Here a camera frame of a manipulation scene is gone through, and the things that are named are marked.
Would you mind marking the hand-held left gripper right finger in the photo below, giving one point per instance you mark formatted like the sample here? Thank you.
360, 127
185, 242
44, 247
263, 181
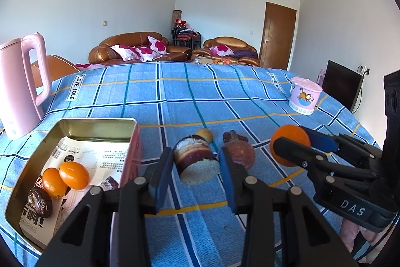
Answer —
226, 179

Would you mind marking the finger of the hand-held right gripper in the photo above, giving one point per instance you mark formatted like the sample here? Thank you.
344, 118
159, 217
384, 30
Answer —
322, 140
297, 152

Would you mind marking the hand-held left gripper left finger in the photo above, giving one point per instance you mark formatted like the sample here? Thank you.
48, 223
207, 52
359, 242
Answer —
164, 179

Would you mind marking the orange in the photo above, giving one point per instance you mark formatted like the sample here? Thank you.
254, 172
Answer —
290, 132

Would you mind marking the dark brown pomegranate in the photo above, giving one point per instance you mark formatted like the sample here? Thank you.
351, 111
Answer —
240, 154

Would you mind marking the small tan longan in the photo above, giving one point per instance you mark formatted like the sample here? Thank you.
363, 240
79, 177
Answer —
205, 135

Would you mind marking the pink rectangular tin box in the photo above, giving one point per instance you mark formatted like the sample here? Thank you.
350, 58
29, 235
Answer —
93, 129

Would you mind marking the small orange kumquat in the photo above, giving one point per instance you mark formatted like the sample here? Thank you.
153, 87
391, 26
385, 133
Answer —
74, 175
53, 183

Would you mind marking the dark brown date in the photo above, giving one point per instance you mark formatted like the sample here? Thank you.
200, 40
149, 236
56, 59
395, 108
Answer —
39, 203

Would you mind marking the person's right hand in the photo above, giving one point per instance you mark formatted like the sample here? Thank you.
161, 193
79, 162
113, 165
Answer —
350, 229

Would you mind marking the pink cartoon cup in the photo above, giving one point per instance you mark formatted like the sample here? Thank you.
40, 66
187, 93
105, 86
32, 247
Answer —
304, 95

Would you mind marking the black television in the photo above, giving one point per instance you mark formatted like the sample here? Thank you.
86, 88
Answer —
339, 82

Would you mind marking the printed paper leaflet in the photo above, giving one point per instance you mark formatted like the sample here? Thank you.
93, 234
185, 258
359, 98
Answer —
100, 157

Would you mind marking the power socket with plug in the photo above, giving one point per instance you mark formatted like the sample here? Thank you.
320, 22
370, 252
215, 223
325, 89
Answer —
364, 70

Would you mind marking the blue plaid tablecloth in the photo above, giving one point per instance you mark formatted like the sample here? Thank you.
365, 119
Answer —
203, 91

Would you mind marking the purple blanket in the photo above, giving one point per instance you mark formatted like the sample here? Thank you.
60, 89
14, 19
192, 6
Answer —
245, 53

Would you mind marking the brown wooden door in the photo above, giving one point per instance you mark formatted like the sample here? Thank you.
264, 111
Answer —
276, 35

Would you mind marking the coffee table with food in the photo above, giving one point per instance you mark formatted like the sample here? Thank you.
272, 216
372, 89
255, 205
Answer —
218, 61

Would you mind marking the white cushion red flowers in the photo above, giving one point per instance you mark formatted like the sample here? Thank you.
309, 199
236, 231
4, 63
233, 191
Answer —
157, 45
222, 50
147, 52
125, 51

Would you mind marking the brown leather armchair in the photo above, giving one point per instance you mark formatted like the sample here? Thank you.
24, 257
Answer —
59, 66
228, 41

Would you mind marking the brown leather sofa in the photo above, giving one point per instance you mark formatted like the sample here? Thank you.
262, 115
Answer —
103, 56

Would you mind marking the stack of dark chairs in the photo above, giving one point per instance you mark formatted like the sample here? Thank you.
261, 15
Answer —
181, 38

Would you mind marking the red plush toys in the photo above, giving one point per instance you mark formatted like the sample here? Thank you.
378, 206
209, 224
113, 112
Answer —
182, 22

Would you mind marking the tall patterned vase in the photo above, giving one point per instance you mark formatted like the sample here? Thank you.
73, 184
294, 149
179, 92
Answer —
176, 16

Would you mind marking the pink electric kettle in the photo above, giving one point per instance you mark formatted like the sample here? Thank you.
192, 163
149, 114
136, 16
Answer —
15, 82

